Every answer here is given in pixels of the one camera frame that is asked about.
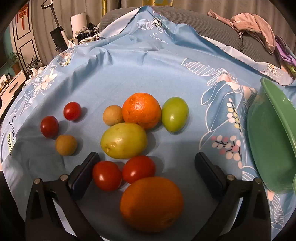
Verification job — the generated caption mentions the brown longan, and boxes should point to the brown longan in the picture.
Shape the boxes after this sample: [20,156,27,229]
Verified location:
[55,135,78,156]
[103,105,124,126]

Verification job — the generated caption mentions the black and white cloth pile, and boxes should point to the black and white cloth pile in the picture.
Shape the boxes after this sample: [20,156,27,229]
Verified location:
[69,22,100,44]

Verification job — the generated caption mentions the red cherry tomato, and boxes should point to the red cherry tomato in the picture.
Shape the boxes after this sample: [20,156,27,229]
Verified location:
[40,115,59,138]
[122,155,156,184]
[92,161,122,191]
[63,102,82,121]

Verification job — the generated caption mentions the purple cloth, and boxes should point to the purple cloth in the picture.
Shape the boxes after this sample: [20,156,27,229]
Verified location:
[275,35,296,67]

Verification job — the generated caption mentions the large yellow-green tomato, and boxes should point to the large yellow-green tomato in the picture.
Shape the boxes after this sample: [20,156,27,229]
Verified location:
[100,123,148,159]

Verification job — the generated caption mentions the upright vacuum cleaner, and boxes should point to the upright vacuum cleaner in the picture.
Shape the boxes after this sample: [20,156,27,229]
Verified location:
[42,0,70,52]

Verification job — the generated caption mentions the potted plant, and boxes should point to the potted plant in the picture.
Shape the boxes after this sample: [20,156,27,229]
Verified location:
[25,58,41,78]
[8,51,22,74]

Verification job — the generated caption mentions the grey curtain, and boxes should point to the grey curtain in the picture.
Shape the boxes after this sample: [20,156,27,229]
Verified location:
[30,0,104,67]

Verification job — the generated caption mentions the small orange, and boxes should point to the small orange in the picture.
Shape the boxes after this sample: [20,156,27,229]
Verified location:
[122,92,161,130]

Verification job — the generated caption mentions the white cylinder appliance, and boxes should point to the white cylinder appliance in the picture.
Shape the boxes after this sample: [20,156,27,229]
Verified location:
[70,13,87,39]

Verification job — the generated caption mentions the pink clothes pile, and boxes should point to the pink clothes pile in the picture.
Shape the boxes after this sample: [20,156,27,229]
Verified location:
[207,10,277,54]

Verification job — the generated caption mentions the blue floral bed sheet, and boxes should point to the blue floral bed sheet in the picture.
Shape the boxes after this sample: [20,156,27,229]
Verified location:
[0,5,296,241]

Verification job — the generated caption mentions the white cabinet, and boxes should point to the white cabinet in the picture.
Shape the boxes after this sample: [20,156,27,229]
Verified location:
[0,70,27,116]

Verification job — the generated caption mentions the red knot decoration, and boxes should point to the red knot decoration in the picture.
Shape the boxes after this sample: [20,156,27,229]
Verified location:
[18,6,28,29]

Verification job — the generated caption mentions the large orange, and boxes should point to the large orange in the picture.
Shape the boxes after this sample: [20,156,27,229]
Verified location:
[120,177,184,233]

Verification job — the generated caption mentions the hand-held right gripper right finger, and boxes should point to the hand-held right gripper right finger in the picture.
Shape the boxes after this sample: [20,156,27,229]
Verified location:
[194,152,272,241]

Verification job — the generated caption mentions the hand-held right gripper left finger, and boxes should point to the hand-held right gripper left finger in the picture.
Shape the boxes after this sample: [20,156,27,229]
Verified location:
[25,152,104,241]

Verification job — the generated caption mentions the green plastic basin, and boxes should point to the green plastic basin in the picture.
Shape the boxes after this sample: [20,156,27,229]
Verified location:
[247,77,296,194]

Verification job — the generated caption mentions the small green tomato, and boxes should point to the small green tomato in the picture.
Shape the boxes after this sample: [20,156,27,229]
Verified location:
[161,97,189,133]

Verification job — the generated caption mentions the grey sofa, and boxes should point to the grey sofa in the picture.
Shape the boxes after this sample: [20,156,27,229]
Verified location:
[99,6,284,69]

